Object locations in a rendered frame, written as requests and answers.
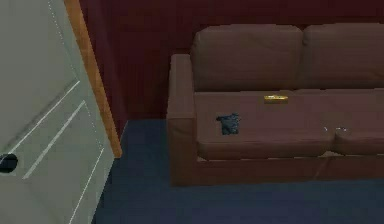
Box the white panelled room door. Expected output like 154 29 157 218
0 0 124 224

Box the black door handle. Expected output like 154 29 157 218
0 153 19 175

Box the brown leather sofa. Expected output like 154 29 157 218
166 22 384 188

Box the dark blue crumpled cloth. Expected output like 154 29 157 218
215 112 241 136

